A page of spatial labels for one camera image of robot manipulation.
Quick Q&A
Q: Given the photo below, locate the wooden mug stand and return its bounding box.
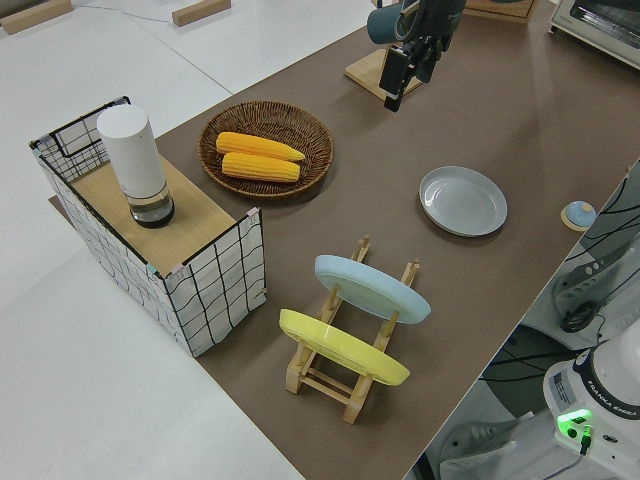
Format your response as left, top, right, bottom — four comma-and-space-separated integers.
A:
343, 44, 426, 101

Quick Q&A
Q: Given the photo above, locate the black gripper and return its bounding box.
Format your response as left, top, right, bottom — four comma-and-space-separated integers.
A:
378, 0, 469, 112

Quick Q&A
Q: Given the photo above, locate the wooden shelf board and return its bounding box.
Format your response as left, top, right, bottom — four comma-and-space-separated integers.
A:
72, 159, 236, 276

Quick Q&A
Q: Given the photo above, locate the light blue plate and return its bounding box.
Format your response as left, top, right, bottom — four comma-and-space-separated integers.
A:
314, 254, 432, 326

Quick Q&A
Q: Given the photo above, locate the wire grid storage box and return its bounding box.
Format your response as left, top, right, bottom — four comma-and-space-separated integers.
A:
28, 94, 266, 359

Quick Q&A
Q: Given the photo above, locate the yellow plate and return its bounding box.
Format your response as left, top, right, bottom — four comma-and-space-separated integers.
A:
278, 308, 412, 387

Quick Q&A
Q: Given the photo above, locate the wooden drawer box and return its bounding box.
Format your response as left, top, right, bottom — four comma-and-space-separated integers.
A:
462, 0, 537, 24

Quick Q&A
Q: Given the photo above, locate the white cylindrical bottle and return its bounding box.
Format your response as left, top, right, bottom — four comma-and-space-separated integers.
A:
96, 105, 177, 230

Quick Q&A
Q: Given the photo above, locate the brown wicker basket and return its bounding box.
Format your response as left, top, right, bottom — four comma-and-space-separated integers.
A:
198, 100, 335, 201

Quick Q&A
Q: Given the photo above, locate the gray plate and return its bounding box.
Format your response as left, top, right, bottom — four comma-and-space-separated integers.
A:
418, 165, 509, 238

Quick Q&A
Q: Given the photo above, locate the dark teal mug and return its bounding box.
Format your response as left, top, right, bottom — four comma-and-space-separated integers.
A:
367, 3, 416, 46

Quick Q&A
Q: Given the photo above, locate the yellow corn cob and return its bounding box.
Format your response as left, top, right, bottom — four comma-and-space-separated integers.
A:
215, 130, 307, 163
220, 151, 302, 183

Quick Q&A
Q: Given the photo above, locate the wooden block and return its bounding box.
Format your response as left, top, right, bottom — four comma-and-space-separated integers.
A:
0, 0, 74, 35
172, 0, 232, 26

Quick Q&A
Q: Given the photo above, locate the wooden plate rack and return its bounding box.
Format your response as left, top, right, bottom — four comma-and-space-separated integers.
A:
284, 234, 422, 425

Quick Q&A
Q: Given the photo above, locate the blue round bell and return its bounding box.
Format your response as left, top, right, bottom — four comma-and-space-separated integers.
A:
559, 199, 596, 232

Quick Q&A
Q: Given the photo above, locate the white toaster oven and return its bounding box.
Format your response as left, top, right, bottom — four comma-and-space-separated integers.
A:
547, 0, 640, 64

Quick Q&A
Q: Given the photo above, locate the black cable coil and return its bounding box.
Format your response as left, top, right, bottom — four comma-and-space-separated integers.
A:
559, 303, 597, 334

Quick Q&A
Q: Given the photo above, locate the grey floor stand leg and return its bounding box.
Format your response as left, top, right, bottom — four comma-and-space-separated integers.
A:
434, 417, 526, 480
552, 247, 621, 321

